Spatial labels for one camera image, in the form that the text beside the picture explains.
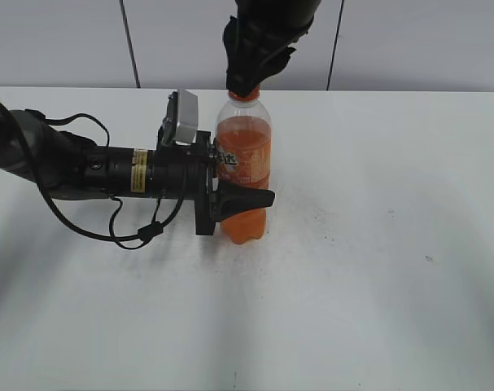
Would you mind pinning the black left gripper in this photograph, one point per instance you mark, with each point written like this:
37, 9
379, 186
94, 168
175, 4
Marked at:
185, 172

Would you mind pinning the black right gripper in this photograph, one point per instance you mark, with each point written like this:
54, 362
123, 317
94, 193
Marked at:
284, 18

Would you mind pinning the orange soda plastic bottle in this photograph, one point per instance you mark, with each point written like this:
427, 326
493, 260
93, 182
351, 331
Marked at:
243, 138

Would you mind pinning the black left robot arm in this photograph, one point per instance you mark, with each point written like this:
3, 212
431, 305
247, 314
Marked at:
66, 166

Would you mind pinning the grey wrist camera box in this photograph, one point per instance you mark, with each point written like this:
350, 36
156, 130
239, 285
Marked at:
181, 121

